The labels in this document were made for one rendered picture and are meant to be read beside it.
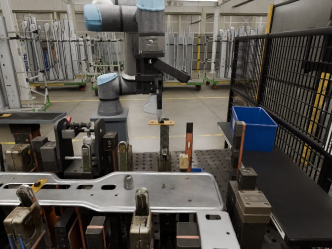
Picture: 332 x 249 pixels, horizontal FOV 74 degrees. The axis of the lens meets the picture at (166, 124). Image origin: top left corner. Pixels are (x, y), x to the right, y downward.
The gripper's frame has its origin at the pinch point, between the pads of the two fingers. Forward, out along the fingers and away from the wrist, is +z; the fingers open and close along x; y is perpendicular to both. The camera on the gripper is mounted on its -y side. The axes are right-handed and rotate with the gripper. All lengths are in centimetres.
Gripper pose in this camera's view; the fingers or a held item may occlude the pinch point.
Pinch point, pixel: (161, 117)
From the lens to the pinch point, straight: 71.5
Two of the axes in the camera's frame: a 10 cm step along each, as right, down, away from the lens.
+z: 0.2, 9.4, 3.4
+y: -10.0, 0.1, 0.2
